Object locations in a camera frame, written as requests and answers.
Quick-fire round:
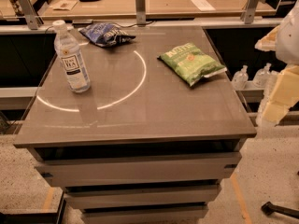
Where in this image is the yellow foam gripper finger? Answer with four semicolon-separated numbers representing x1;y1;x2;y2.
254;26;278;51
262;64;299;124

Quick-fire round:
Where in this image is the blue chip bag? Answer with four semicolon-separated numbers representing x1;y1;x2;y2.
79;22;135;48

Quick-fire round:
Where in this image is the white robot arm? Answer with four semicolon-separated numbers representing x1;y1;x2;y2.
255;5;299;127

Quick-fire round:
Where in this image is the right sanitizer bottle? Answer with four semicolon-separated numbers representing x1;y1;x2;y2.
252;63;271;88

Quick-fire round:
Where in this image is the sanitizer bottle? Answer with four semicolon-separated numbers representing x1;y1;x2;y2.
232;65;249;91
252;63;271;88

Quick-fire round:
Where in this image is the left sanitizer bottle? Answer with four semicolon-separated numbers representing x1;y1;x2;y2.
232;65;249;91

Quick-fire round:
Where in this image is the green chip bag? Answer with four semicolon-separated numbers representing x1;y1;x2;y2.
158;43;227;87

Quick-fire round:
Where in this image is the clear plastic tea bottle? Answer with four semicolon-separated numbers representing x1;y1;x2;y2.
52;20;91;93

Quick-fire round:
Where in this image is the white paper sheet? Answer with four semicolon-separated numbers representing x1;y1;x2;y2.
191;0;215;11

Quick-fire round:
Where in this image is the black chair base leg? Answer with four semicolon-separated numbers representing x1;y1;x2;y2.
261;202;299;219

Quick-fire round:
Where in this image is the grey drawer cabinet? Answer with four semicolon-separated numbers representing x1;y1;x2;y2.
15;26;256;224

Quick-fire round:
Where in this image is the tan card on desk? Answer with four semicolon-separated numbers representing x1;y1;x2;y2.
50;0;77;10

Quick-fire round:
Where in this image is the right metal bracket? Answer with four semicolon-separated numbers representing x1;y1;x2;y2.
240;0;269;25

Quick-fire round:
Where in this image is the metal bracket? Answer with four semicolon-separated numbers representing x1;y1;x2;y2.
18;0;43;30
135;0;146;26
240;0;269;25

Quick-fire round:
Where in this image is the middle metal bracket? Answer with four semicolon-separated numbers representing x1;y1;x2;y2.
135;0;146;26

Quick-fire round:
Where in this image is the left metal bracket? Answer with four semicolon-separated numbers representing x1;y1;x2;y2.
18;0;43;30

